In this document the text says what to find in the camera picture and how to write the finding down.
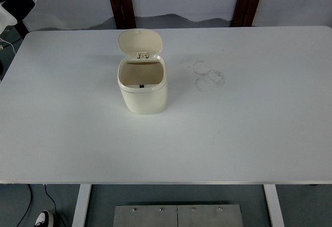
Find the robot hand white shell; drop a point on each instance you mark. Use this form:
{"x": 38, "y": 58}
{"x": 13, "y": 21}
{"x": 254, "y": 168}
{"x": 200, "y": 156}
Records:
{"x": 18, "y": 1}

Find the cream plastic trash bin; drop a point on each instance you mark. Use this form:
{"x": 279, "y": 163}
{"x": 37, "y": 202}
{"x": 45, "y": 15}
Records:
{"x": 145, "y": 100}

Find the white table leg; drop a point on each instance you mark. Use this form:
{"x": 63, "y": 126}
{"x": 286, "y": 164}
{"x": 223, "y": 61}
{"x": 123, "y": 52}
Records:
{"x": 273, "y": 206}
{"x": 81, "y": 206}

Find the person's shoe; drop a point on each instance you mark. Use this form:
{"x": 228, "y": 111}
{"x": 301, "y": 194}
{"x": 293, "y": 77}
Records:
{"x": 44, "y": 218}

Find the grey metal plate with screws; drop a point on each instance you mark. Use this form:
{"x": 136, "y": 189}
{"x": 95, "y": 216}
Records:
{"x": 155, "y": 216}

